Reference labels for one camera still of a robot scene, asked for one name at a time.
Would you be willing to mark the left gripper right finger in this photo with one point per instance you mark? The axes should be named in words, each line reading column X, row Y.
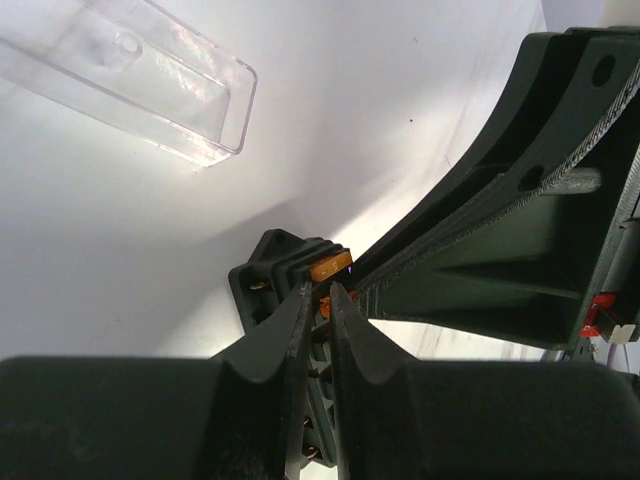
column 399, row 417

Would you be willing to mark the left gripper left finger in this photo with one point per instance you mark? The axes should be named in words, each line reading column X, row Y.
column 236, row 415

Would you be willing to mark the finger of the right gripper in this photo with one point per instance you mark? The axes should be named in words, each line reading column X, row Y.
column 523, row 258
column 544, row 68

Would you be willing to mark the orange blade fuse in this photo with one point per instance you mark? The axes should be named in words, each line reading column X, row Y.
column 325, row 304
column 327, row 267

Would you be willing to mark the clear plastic fuse box cover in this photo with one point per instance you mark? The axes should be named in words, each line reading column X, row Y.
column 131, row 65

